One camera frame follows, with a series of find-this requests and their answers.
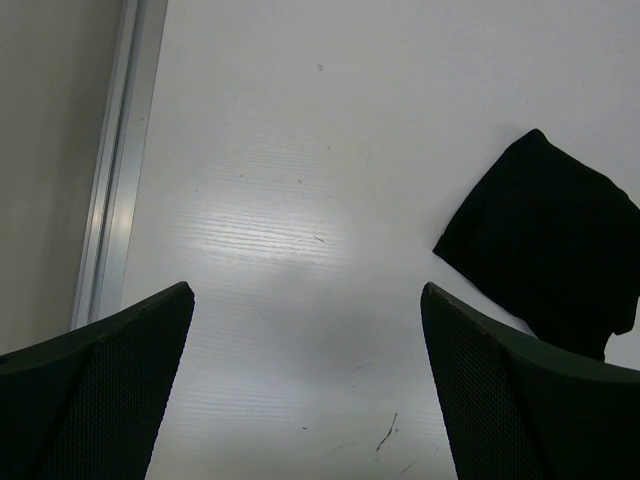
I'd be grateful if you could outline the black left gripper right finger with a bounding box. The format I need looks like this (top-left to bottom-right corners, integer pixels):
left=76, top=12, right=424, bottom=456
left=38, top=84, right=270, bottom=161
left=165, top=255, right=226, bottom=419
left=421, top=283, right=639, bottom=479

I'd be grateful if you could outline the aluminium table edge rail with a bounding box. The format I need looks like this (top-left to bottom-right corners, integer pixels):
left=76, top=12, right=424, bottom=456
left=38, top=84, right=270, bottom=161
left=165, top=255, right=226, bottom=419
left=70, top=0, right=168, bottom=329

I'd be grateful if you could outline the black skirt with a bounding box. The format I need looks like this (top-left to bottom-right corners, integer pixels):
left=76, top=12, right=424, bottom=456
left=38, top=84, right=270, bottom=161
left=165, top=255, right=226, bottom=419
left=433, top=129, right=639, bottom=361

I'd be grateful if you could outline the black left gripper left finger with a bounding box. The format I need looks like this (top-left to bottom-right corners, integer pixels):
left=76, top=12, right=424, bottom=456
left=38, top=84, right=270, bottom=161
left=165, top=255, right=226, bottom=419
left=1, top=282, right=195, bottom=479

